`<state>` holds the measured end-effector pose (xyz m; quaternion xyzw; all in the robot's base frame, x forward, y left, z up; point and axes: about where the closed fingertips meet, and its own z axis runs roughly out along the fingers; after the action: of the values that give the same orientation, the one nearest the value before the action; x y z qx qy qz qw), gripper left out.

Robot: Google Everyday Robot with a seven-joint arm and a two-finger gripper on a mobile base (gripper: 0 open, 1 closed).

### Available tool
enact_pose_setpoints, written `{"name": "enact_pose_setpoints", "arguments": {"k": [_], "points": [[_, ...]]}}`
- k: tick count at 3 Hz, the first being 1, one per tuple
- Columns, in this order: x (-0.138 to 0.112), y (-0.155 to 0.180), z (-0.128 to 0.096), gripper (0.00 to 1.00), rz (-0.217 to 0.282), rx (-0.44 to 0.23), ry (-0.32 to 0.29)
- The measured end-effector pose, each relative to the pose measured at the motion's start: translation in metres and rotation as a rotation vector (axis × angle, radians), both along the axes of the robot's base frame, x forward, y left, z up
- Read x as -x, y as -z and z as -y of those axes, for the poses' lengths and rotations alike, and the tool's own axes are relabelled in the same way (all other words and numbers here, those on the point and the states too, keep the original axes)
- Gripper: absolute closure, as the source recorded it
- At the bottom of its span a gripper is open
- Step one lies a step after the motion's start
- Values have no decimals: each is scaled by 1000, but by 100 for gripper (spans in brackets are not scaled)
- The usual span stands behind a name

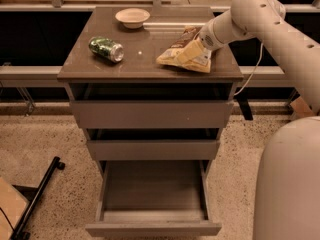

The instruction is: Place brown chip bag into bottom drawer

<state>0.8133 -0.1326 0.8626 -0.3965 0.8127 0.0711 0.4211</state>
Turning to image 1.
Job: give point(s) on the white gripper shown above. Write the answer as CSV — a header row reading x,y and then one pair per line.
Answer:
x,y
209,37

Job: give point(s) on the brown chip bag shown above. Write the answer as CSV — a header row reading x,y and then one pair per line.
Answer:
x,y
201,63

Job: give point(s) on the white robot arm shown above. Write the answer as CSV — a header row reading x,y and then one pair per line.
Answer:
x,y
287,199

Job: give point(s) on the brown drawer cabinet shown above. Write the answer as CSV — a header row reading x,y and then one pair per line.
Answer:
x,y
141,49

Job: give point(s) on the grey top drawer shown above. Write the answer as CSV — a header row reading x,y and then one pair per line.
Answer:
x,y
159,106

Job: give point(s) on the grey drawer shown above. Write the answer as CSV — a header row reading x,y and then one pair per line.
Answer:
x,y
159,106
154,144
153,198

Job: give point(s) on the grey middle drawer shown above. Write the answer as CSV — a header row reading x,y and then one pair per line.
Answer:
x,y
154,144

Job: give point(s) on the grey bottom drawer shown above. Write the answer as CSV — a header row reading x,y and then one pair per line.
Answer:
x,y
153,198

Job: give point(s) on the white ceramic bowl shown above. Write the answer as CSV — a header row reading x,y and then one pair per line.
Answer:
x,y
132,18

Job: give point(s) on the green soda can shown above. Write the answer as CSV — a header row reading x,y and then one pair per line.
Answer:
x,y
106,48

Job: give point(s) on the cardboard box right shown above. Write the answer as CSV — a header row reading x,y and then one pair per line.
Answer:
x,y
301,108

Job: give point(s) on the cardboard box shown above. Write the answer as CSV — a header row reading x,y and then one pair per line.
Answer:
x,y
13,205
301,108

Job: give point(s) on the grey metal railing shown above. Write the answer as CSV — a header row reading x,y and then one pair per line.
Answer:
x,y
46,76

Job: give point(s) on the cardboard box left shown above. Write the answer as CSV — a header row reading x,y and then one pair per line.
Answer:
x,y
13,205

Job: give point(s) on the black metal stand leg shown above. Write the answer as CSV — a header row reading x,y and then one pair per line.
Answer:
x,y
33,195

